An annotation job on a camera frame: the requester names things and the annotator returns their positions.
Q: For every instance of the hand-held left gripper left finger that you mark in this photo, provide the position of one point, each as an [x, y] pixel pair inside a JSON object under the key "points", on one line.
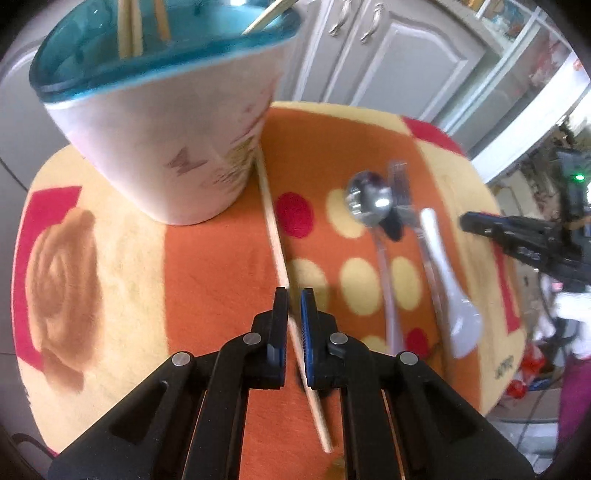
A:
{"points": [[279, 323]]}

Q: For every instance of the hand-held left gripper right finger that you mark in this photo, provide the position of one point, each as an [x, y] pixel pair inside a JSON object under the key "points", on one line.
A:
{"points": [[307, 341]]}

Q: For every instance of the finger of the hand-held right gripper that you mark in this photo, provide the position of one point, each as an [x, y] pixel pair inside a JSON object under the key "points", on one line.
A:
{"points": [[489, 224]]}

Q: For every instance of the silver fork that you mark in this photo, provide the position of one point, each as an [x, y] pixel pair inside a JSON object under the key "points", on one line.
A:
{"points": [[400, 184]]}

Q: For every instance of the white ceramic spoon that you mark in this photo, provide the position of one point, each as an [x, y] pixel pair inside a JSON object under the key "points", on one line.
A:
{"points": [[461, 323]]}

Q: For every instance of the floral utensil holder teal lid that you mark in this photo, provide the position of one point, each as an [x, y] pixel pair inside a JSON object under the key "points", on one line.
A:
{"points": [[161, 138]]}

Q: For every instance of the person's right hand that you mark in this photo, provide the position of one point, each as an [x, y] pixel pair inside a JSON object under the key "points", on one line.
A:
{"points": [[575, 318]]}

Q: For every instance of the orange patterned blanket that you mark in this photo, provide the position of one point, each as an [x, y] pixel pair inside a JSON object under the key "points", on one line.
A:
{"points": [[207, 258]]}

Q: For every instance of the white framed glass door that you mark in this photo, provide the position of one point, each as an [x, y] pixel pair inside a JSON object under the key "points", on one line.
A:
{"points": [[508, 92]]}

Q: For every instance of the red plastic bag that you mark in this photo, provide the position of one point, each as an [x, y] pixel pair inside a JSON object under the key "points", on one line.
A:
{"points": [[524, 374]]}

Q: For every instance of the person's magenta pants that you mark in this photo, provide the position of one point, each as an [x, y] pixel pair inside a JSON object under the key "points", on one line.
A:
{"points": [[575, 397]]}

